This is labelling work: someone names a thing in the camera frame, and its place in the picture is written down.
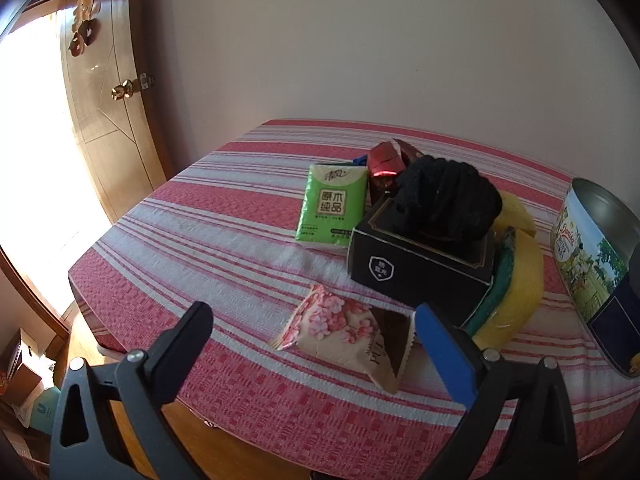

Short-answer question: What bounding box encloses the red white striped tablecloth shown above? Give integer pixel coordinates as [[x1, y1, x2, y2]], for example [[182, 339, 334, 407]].
[[67, 119, 640, 480]]

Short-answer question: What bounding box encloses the brass door knob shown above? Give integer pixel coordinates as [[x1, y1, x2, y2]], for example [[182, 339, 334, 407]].
[[111, 78, 138, 101]]

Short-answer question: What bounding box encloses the smooth yellow sponge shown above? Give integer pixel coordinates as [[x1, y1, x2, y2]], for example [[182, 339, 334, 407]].
[[492, 190, 537, 238]]

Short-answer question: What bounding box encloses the black knit glove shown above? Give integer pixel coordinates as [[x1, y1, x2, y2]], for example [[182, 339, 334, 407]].
[[387, 156, 503, 246]]

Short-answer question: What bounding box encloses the green tissue pack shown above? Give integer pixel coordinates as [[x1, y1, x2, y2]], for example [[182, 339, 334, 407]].
[[295, 162, 368, 250]]

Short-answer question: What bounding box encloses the green yellow scouring sponge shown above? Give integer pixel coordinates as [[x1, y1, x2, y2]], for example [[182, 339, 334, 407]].
[[465, 227, 547, 352]]

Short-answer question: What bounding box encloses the pink floral snack packet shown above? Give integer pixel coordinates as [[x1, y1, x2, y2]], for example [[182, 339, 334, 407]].
[[270, 282, 417, 395]]

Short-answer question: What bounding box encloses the wooden flower door decoration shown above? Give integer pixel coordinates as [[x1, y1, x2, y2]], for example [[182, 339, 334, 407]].
[[67, 0, 103, 56]]

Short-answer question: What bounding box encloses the teal bag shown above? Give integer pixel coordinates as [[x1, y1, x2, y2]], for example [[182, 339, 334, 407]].
[[27, 387, 63, 433]]

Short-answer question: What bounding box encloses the red foil packet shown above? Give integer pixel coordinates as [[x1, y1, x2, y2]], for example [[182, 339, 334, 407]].
[[366, 142, 405, 192]]

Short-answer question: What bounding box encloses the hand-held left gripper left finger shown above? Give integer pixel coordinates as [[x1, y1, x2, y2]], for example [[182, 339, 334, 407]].
[[49, 301, 216, 480]]

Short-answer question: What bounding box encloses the wooden desk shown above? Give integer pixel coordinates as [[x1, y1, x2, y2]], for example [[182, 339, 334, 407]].
[[107, 399, 326, 480]]

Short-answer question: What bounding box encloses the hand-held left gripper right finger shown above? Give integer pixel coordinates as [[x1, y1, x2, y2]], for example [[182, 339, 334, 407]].
[[414, 302, 593, 480]]

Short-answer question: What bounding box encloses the black cardboard box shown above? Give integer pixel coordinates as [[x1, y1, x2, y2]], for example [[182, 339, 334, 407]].
[[346, 192, 497, 328]]

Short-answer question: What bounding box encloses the round metal tin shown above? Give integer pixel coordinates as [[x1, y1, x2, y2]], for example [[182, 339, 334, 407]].
[[550, 177, 640, 380]]

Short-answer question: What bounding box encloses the wooden door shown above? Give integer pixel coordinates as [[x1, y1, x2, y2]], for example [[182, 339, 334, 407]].
[[60, 0, 168, 221]]

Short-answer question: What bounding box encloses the wooden door frame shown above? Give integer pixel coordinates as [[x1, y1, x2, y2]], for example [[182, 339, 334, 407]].
[[0, 242, 73, 343]]

